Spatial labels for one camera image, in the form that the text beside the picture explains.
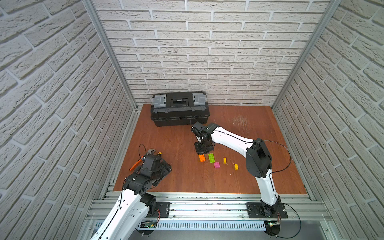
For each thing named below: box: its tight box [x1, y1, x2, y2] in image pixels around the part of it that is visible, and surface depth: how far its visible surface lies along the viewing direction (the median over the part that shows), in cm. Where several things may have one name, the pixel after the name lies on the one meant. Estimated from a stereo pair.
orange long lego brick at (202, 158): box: [198, 154, 206, 163], surface depth 90 cm
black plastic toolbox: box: [150, 91, 210, 127], surface depth 100 cm
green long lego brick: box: [208, 153, 216, 164], surface depth 94 cm
